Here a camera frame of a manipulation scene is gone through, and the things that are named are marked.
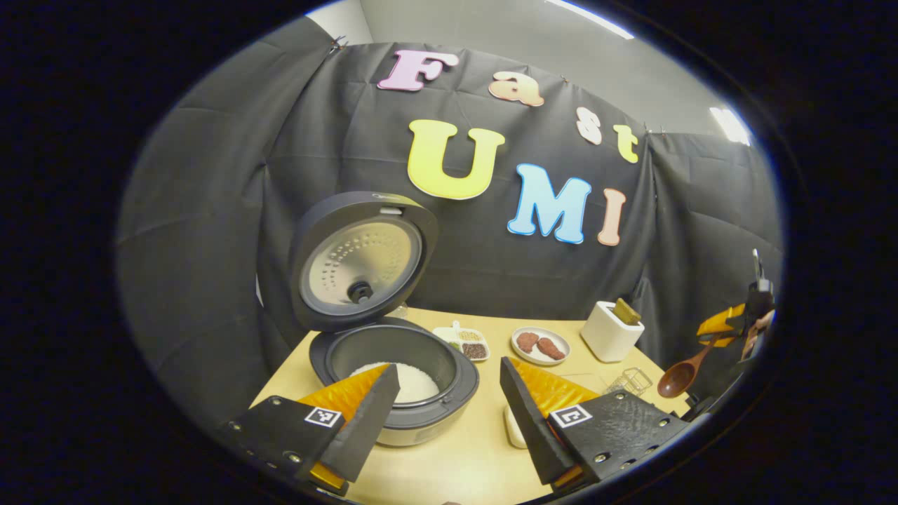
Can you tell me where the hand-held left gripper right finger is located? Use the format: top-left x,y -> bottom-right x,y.
500,356 -> 692,492

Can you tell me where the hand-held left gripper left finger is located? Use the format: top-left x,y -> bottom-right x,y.
217,363 -> 402,495

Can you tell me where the clear tray of rice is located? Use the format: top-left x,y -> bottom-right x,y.
503,372 -> 617,450

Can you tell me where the brown wooden spoon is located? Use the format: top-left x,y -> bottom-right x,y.
657,330 -> 730,399

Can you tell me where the white rice mound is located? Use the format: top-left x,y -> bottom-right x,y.
349,361 -> 441,404

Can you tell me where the metal wire chopstick holder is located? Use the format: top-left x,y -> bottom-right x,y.
605,367 -> 653,397

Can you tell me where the grey and white rice cooker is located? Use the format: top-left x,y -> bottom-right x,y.
289,191 -> 481,447

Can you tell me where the white round plate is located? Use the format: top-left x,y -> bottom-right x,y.
511,327 -> 571,367

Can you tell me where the white divided bean dish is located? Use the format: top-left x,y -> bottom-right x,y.
433,321 -> 490,363

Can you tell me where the white toaster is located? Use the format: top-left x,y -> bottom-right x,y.
581,300 -> 645,363

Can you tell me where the ceiling light panel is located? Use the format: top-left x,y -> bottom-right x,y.
709,105 -> 751,147

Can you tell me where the black backdrop cloth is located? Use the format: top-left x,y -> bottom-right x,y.
116,18 -> 783,429

